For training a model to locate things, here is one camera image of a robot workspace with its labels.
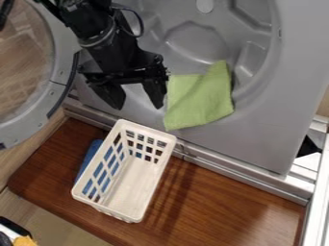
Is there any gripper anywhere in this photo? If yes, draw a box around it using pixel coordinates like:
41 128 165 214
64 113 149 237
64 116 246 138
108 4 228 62
75 28 170 111

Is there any white basket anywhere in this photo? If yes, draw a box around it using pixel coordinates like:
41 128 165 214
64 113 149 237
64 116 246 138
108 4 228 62
69 118 179 224

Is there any green cloth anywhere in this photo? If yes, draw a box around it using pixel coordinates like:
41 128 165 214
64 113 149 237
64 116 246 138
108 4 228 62
162 60 236 132

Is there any blue cloth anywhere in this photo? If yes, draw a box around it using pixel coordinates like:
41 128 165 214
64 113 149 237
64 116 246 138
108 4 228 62
73 138 130 196

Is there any washing machine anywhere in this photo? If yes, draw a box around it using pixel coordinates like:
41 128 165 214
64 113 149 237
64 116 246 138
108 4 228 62
0 0 329 176

